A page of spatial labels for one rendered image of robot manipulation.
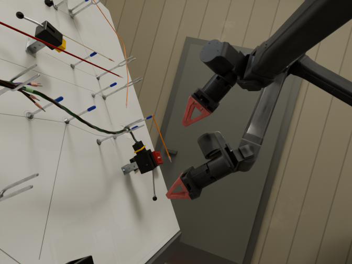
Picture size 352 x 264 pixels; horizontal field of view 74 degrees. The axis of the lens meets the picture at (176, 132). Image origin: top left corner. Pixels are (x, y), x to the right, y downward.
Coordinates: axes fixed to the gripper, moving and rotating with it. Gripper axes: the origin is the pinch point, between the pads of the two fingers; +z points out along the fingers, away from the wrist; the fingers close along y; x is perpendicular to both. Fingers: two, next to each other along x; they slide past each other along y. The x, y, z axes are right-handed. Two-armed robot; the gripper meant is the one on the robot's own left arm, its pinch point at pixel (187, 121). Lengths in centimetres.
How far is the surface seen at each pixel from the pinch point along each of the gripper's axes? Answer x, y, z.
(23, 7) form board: -46.9, 12.8, 3.4
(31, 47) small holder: -35.8, 17.3, 7.5
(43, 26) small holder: -35.0, 18.3, 1.7
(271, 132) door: 51, -160, -10
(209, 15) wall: -68, -185, -55
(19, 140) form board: -18.1, 29.4, 16.7
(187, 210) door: 45, -141, 93
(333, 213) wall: 136, -153, 6
